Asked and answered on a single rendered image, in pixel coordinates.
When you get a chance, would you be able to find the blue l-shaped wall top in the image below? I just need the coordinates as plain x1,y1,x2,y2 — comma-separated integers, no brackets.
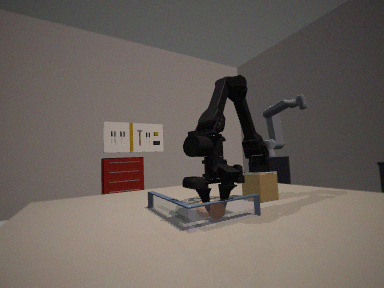
148,191,260,209

